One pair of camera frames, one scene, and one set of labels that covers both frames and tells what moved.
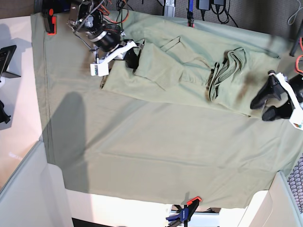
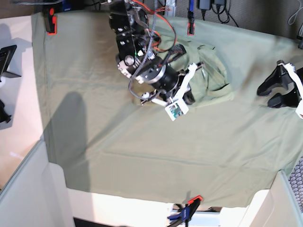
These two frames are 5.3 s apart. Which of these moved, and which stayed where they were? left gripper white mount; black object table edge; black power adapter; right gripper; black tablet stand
Moved: right gripper; left gripper white mount
Stayed: black tablet stand; black power adapter; black object table edge
